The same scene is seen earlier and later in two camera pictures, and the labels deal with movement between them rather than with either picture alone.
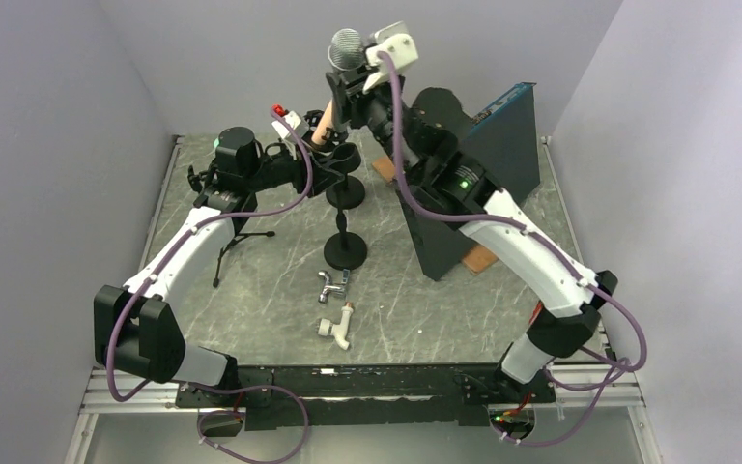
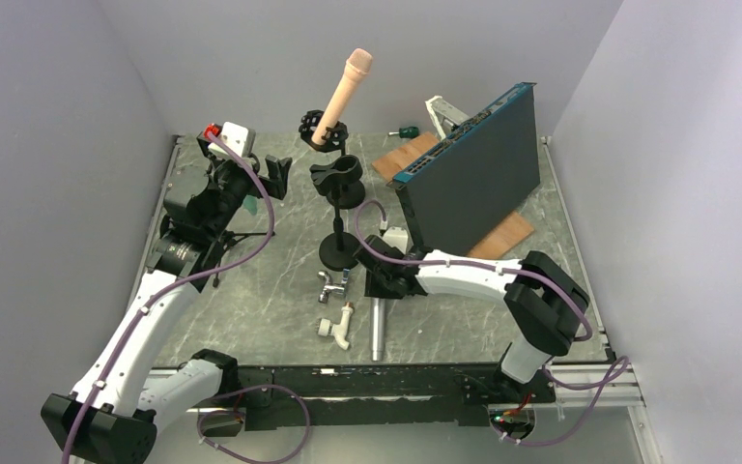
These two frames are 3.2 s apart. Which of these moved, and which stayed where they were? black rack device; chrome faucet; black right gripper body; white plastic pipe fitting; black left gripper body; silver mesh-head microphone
Moved: silver mesh-head microphone; black right gripper body; black left gripper body
Stayed: white plastic pipe fitting; black rack device; chrome faucet
